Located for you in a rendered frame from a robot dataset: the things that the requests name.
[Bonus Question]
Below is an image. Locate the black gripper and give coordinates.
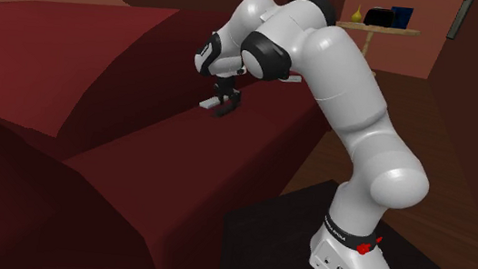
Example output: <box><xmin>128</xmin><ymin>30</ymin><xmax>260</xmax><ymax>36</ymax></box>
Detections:
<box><xmin>210</xmin><ymin>75</ymin><xmax>244</xmax><ymax>121</ymax></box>

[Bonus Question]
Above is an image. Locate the white flat remote control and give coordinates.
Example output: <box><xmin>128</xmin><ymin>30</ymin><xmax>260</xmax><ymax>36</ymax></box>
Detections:
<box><xmin>198</xmin><ymin>95</ymin><xmax>225</xmax><ymax>111</ymax></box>

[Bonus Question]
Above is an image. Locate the white flat slab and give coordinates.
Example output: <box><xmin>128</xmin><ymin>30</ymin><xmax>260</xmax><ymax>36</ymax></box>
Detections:
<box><xmin>276</xmin><ymin>72</ymin><xmax>304</xmax><ymax>85</ymax></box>

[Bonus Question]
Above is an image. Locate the dark red sofa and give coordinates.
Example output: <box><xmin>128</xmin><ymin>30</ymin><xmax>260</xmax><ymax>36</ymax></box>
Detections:
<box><xmin>0</xmin><ymin>0</ymin><xmax>345</xmax><ymax>269</ymax></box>

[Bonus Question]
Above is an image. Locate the black robot stand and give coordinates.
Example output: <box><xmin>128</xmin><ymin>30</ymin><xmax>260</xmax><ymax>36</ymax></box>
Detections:
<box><xmin>217</xmin><ymin>168</ymin><xmax>478</xmax><ymax>269</ymax></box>

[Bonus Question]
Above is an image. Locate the wooden side table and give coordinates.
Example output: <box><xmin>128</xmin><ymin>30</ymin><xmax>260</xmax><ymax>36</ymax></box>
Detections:
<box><xmin>331</xmin><ymin>0</ymin><xmax>425</xmax><ymax>83</ymax></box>

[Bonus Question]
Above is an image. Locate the dark framed wall picture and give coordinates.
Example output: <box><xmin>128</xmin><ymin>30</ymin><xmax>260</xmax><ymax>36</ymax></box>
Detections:
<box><xmin>445</xmin><ymin>0</ymin><xmax>475</xmax><ymax>43</ymax></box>

